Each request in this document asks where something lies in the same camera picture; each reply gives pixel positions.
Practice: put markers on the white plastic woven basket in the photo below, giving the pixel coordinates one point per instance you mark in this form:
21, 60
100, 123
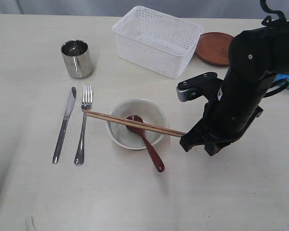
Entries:
156, 41

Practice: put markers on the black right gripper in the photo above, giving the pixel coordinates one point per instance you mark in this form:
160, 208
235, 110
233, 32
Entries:
215, 133

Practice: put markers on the steel metal cup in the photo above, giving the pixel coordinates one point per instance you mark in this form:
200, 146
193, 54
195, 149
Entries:
77, 58

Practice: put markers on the brown wooden chopstick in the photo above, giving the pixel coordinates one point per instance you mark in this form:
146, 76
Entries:
135, 125
135, 121

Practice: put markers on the reddish wooden spoon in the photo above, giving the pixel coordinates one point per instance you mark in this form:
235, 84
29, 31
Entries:
152, 152

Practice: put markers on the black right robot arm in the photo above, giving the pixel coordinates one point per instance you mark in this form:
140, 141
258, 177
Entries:
256, 57

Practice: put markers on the beige ceramic bowl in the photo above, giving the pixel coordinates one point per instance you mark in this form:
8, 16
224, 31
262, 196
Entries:
147, 110

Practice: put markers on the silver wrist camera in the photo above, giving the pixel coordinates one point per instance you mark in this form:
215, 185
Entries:
202, 85

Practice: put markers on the brown wooden plate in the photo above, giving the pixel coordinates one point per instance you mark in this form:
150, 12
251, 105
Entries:
213, 48

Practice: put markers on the silver metal fork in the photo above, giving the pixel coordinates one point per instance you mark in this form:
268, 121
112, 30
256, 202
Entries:
86, 104

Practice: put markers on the silver metal knife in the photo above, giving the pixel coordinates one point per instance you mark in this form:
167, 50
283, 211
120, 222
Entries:
68, 111

